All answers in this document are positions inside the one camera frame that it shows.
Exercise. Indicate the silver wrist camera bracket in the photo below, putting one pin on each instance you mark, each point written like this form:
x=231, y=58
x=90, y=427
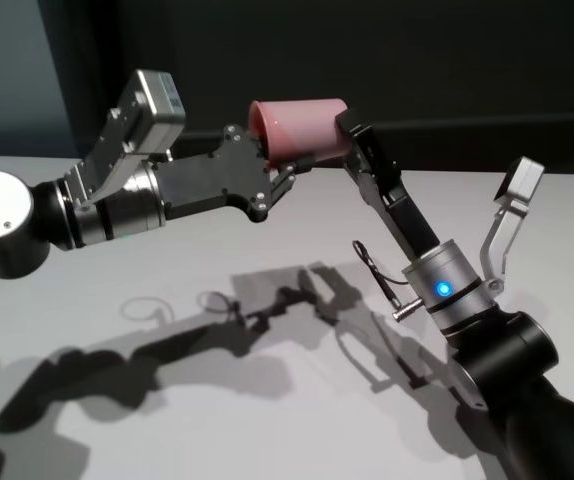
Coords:
x=157, y=110
x=522, y=175

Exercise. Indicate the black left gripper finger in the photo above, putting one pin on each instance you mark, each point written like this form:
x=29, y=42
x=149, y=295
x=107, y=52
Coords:
x=282, y=187
x=262, y=150

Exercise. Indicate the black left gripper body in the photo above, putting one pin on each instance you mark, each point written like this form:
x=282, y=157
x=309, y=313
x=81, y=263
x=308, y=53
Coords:
x=217, y=185

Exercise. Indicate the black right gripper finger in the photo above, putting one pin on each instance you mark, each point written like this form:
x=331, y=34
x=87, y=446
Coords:
x=367, y=145

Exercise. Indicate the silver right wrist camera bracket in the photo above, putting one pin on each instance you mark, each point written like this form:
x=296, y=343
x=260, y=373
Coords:
x=522, y=175

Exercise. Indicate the thin grey horizontal rail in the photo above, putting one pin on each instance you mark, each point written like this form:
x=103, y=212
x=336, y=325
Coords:
x=467, y=125

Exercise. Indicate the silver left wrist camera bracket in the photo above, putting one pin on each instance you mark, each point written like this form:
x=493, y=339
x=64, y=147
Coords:
x=157, y=110

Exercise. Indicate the pink plastic cup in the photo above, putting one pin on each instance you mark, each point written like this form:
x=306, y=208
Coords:
x=307, y=127

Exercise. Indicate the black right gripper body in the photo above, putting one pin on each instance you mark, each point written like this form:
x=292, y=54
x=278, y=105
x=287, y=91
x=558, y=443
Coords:
x=412, y=225

